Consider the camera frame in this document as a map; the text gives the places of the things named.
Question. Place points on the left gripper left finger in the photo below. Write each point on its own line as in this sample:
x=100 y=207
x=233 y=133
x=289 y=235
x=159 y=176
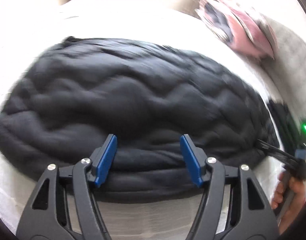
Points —
x=46 y=214

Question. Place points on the pink grey folded quilt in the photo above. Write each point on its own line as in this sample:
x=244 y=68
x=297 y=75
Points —
x=212 y=14

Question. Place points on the white lace bedspread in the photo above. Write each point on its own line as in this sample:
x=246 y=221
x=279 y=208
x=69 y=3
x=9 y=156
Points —
x=28 y=32

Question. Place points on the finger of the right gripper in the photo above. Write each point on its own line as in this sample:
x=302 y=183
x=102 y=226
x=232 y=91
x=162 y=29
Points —
x=300 y=153
x=276 y=153

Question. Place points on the folded black garment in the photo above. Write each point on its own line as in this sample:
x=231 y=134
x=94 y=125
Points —
x=286 y=126

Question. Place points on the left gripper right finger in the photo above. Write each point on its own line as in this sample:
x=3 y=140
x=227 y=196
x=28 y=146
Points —
x=249 y=213

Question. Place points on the grey quilted headboard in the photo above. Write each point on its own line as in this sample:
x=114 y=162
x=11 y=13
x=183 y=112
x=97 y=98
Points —
x=288 y=69

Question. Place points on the black quilted puffer jacket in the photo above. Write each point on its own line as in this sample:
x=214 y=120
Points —
x=79 y=91

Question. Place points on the pink grey velvet pillow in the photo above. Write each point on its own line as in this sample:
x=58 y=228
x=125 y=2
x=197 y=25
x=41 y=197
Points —
x=256 y=27

